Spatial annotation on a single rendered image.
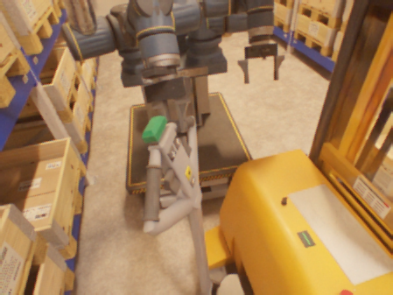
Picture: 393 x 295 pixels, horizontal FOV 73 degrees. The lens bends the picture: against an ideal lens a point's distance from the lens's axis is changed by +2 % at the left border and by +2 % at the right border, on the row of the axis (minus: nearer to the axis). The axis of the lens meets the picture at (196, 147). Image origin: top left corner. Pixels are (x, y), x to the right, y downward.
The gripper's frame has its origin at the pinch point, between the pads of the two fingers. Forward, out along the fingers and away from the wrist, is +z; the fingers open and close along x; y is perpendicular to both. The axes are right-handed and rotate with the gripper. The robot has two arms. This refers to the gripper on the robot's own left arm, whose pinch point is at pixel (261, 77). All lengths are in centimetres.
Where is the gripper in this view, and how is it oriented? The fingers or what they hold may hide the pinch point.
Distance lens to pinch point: 121.9
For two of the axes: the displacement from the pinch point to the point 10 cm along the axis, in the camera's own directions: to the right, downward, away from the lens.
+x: 9.9, -1.3, 0.9
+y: 1.2, 2.8, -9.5
